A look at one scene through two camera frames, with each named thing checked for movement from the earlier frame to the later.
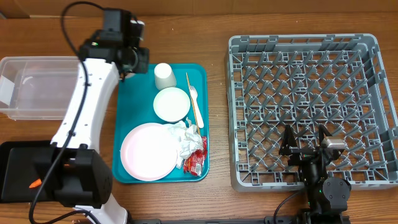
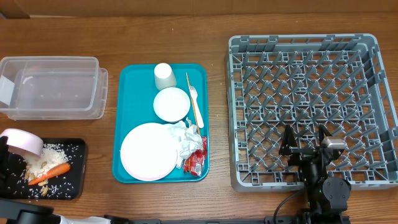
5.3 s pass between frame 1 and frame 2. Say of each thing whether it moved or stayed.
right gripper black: stayed
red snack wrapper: stayed
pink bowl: moved
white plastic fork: stayed
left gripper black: moved
